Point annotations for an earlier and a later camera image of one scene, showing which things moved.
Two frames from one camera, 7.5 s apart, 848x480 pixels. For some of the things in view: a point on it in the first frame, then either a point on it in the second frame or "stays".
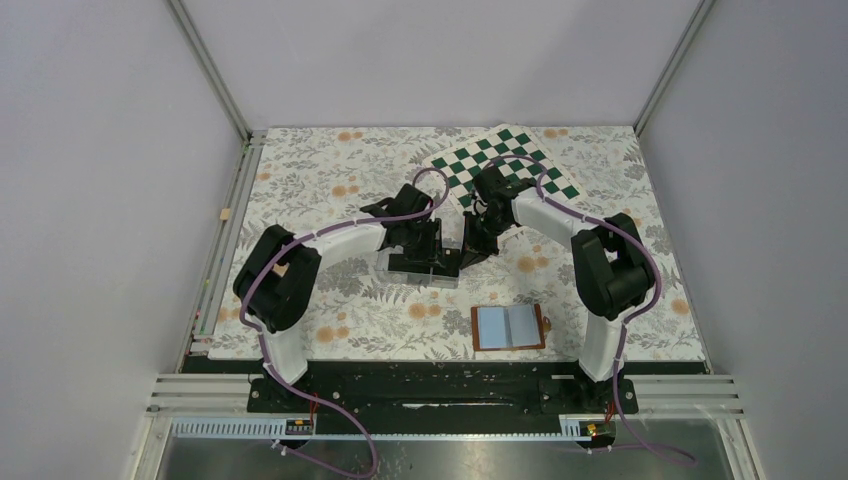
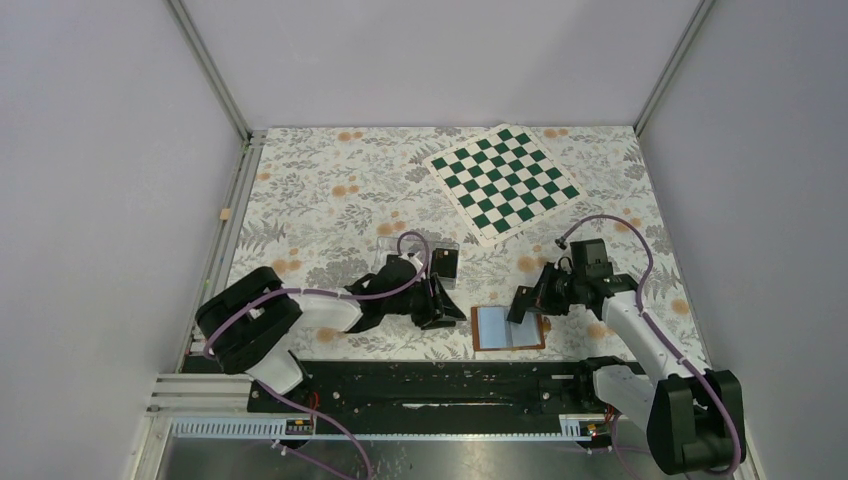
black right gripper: (474, 250) -> (542, 301)
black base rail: (445, 390) stays
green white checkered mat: (512, 146) stays
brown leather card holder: (507, 327) stays
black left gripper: (432, 250) -> (437, 303)
